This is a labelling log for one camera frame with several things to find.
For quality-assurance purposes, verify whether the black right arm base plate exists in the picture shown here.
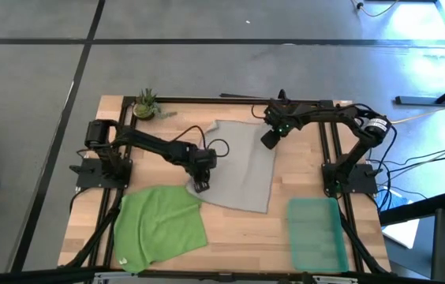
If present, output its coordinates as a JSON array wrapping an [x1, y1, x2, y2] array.
[[322, 162, 380, 195]]

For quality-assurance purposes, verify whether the silver bracket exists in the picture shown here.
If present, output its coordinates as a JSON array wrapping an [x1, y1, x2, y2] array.
[[92, 271, 144, 284], [312, 275, 360, 284]]

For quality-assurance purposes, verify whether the grey microfiber towel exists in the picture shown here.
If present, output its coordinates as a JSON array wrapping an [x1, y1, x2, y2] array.
[[185, 119, 278, 215]]

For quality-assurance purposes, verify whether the tan cable with black plug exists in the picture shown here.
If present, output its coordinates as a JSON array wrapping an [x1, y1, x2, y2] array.
[[350, 0, 400, 18]]

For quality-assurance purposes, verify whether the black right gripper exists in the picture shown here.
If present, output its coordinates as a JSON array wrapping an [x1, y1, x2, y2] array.
[[260, 99, 305, 150]]

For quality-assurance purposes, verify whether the white sheet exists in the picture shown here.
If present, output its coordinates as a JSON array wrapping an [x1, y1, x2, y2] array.
[[382, 219, 421, 249]]

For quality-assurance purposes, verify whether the black front beam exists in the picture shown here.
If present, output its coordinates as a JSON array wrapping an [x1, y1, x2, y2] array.
[[0, 267, 445, 284]]

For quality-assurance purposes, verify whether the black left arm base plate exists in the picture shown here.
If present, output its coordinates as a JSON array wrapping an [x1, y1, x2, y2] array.
[[69, 157, 133, 190]]

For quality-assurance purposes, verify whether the green microfiber towel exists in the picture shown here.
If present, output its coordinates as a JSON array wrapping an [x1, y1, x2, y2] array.
[[113, 185, 208, 274]]

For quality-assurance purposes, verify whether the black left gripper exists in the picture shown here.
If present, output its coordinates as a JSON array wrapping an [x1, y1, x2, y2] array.
[[185, 146, 219, 194]]

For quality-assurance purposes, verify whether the potted succulent plant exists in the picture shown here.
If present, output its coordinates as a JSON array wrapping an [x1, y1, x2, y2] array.
[[131, 88, 178, 121]]

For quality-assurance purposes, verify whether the teal plastic basket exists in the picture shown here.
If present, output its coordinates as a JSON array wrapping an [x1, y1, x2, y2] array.
[[287, 196, 350, 274]]

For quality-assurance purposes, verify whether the black aluminium table frame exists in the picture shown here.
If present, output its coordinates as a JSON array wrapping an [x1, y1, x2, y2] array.
[[58, 95, 392, 277]]

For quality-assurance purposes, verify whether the black desk foot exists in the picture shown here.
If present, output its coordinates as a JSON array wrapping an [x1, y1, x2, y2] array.
[[395, 73, 445, 107]]

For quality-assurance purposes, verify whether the yellow power plug with cable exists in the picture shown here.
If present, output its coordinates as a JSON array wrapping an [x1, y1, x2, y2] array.
[[390, 96, 445, 125]]

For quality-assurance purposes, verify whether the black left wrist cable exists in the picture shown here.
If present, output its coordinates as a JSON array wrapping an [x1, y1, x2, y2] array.
[[170, 125, 230, 159]]

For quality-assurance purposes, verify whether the black desk bar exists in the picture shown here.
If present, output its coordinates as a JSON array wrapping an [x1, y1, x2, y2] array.
[[380, 191, 445, 226]]

